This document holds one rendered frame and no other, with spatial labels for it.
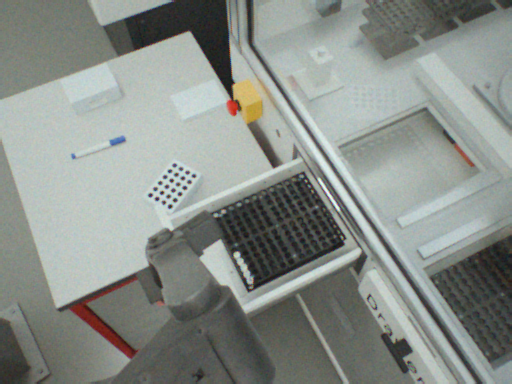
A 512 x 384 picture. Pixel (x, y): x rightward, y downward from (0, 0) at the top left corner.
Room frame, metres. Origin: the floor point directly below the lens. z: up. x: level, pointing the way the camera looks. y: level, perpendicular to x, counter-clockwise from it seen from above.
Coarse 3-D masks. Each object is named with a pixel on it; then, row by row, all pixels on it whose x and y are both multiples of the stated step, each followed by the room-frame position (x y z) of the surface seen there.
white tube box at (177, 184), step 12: (168, 168) 0.64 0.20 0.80; (180, 168) 0.65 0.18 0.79; (156, 180) 0.61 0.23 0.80; (168, 180) 0.61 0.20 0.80; (180, 180) 0.61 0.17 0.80; (192, 180) 0.61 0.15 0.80; (156, 192) 0.58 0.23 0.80; (168, 192) 0.58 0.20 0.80; (180, 192) 0.58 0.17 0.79; (192, 192) 0.59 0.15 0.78; (156, 204) 0.55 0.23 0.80; (168, 204) 0.55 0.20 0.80; (180, 204) 0.55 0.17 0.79
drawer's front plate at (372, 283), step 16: (368, 272) 0.32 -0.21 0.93; (368, 288) 0.30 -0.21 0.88; (384, 288) 0.29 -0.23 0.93; (368, 304) 0.29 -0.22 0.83; (384, 304) 0.26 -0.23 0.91; (384, 320) 0.25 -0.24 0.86; (400, 320) 0.23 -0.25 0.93; (400, 336) 0.21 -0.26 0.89; (416, 336) 0.20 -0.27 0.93; (416, 352) 0.17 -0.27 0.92; (416, 368) 0.16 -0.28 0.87; (432, 368) 0.15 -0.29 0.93
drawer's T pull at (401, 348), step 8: (384, 336) 0.21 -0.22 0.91; (392, 344) 0.19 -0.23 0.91; (400, 344) 0.19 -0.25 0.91; (408, 344) 0.19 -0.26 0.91; (392, 352) 0.18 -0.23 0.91; (400, 352) 0.18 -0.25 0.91; (408, 352) 0.18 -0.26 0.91; (400, 360) 0.16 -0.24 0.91; (400, 368) 0.15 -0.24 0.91; (408, 368) 0.15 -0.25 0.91
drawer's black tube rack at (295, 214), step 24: (288, 192) 0.51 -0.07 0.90; (240, 216) 0.46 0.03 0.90; (264, 216) 0.46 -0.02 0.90; (288, 216) 0.47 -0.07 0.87; (312, 216) 0.45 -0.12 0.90; (240, 240) 0.42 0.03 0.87; (264, 240) 0.40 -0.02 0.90; (288, 240) 0.40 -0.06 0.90; (312, 240) 0.40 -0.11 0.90; (336, 240) 0.40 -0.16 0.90; (264, 264) 0.35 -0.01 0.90; (288, 264) 0.35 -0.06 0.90
